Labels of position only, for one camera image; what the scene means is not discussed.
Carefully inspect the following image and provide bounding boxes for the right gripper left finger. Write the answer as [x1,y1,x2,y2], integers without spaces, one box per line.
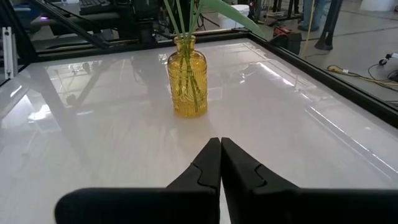
[54,137,222,224]

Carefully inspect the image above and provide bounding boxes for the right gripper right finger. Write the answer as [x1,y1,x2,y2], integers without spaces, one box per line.
[220,137,398,224]

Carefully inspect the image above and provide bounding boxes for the yellow glass vase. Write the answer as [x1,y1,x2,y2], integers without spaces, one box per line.
[167,35,208,118]

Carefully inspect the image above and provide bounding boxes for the red black toolbox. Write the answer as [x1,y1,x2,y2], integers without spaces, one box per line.
[269,25,303,55]

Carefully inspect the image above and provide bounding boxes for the white plastic box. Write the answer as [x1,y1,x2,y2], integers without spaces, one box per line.
[228,4,251,29]

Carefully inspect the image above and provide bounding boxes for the person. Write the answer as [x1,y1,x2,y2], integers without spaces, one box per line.
[297,0,328,32]

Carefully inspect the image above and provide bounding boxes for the white caster wheel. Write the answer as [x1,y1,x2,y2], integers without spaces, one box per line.
[378,52,398,67]

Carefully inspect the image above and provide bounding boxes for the grey desk surface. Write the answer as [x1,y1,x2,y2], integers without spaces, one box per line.
[29,11,123,35]

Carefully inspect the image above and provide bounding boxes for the black keyboard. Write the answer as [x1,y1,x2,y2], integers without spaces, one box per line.
[78,0,113,16]

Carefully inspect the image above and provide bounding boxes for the black table frame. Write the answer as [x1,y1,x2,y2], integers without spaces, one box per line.
[0,0,398,129]

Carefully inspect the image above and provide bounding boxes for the yellow plug extension cable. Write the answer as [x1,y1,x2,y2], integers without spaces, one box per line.
[326,64,398,88]

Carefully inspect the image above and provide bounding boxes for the long yellow cable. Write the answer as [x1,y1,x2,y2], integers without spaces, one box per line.
[298,0,317,60]

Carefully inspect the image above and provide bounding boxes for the black stand post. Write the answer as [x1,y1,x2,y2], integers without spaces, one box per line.
[314,0,345,52]

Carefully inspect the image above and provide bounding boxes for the silver aluminium bracket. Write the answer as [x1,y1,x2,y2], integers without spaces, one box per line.
[2,26,15,80]

